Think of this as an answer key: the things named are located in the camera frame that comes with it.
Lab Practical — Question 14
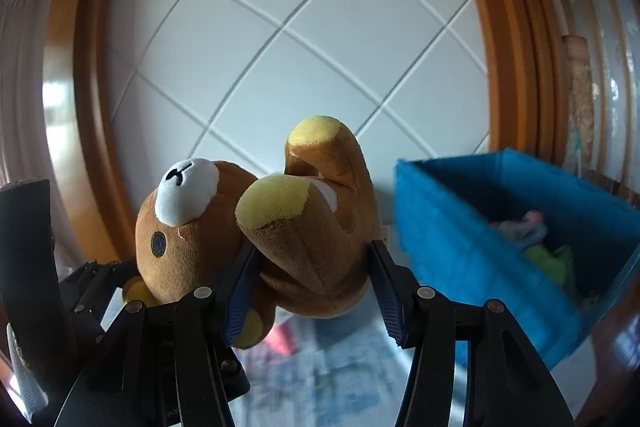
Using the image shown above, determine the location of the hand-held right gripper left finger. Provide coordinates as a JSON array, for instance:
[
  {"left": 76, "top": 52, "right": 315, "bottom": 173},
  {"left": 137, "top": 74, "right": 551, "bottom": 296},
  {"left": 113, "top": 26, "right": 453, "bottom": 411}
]
[{"left": 53, "top": 246, "right": 259, "bottom": 427}]

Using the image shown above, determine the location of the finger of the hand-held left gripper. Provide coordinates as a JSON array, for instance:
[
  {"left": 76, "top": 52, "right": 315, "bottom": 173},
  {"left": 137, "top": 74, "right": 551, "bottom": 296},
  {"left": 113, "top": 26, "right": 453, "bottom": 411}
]
[
  {"left": 58, "top": 259, "right": 137, "bottom": 308},
  {"left": 71, "top": 303, "right": 128, "bottom": 350}
]

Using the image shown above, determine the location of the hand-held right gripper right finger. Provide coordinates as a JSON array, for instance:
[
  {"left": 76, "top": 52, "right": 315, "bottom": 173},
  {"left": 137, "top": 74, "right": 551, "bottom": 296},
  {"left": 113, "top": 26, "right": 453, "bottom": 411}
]
[{"left": 368, "top": 240, "right": 577, "bottom": 427}]

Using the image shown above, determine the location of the black cylindrical case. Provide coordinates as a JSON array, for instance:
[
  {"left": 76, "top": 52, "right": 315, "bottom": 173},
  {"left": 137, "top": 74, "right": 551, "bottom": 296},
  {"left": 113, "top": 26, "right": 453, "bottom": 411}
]
[{"left": 0, "top": 178, "right": 77, "bottom": 385}]

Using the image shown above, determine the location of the brown bear plush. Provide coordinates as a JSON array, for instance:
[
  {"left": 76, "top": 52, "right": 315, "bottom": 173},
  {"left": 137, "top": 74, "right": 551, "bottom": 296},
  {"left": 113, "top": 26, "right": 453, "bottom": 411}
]
[{"left": 122, "top": 115, "right": 387, "bottom": 351}]

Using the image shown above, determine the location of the blue plastic crate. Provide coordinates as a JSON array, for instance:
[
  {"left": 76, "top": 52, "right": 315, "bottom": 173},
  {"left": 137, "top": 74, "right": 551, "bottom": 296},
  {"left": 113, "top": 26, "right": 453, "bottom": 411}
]
[{"left": 394, "top": 148, "right": 640, "bottom": 371}]

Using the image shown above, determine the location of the teal dress pig plush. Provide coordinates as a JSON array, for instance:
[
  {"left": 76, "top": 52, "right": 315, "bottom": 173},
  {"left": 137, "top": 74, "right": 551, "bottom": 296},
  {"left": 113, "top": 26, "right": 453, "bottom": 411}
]
[{"left": 489, "top": 209, "right": 549, "bottom": 254}]

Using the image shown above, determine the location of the white ribbed object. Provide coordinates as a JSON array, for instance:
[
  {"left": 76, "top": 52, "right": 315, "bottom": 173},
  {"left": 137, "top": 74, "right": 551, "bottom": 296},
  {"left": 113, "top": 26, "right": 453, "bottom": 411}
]
[{"left": 5, "top": 323, "right": 50, "bottom": 424}]

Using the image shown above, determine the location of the green cloth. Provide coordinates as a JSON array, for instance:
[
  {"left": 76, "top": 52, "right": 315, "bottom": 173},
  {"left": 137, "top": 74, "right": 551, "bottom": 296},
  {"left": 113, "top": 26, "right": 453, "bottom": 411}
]
[{"left": 524, "top": 244, "right": 577, "bottom": 289}]

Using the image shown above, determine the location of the pale curtain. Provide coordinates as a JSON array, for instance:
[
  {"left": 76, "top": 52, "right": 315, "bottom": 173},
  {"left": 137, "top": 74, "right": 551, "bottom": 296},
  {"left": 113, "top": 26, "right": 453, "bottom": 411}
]
[{"left": 0, "top": 0, "right": 68, "bottom": 260}]

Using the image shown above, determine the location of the white padded wooden headboard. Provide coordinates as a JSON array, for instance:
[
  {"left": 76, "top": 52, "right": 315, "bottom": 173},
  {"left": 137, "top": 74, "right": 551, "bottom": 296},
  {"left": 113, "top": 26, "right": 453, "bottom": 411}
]
[{"left": 44, "top": 0, "right": 568, "bottom": 270}]

